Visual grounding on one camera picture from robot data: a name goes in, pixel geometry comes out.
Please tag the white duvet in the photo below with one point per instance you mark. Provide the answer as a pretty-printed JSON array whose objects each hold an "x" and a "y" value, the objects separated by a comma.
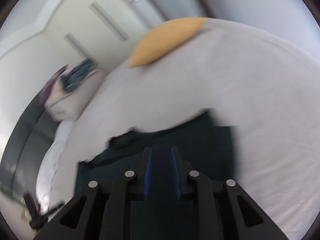
[{"x": 52, "y": 160}]

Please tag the purple cushion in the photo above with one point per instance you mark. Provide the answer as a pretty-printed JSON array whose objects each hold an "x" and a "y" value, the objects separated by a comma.
[{"x": 48, "y": 88}]

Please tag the yellow pillow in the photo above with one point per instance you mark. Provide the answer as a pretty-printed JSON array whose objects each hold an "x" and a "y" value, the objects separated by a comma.
[{"x": 165, "y": 40}]

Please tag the white sheeted bed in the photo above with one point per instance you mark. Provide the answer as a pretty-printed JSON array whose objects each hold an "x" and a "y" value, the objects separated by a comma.
[{"x": 225, "y": 80}]

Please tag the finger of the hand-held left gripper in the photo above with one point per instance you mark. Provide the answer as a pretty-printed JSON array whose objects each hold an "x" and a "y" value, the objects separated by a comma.
[
  {"x": 30, "y": 203},
  {"x": 55, "y": 207}
]

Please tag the blue grey cloth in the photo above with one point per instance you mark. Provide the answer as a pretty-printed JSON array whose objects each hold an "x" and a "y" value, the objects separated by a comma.
[{"x": 77, "y": 76}]

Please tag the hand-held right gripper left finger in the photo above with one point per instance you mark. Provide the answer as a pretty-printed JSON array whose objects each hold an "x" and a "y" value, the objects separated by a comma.
[{"x": 148, "y": 172}]

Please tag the dark green headboard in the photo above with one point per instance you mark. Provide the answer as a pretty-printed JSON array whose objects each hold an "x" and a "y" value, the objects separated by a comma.
[{"x": 25, "y": 140}]

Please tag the dark green sweater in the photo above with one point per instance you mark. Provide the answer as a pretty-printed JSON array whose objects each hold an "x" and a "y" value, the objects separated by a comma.
[{"x": 205, "y": 145}]

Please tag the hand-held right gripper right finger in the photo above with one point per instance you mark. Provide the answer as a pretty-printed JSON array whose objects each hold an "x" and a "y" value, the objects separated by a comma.
[{"x": 175, "y": 172}]

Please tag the cream wardrobe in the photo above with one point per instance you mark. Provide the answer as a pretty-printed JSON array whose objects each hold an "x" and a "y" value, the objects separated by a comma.
[{"x": 105, "y": 37}]

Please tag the folded beige comforter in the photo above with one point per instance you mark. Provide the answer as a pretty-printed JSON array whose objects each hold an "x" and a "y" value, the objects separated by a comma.
[{"x": 72, "y": 102}]

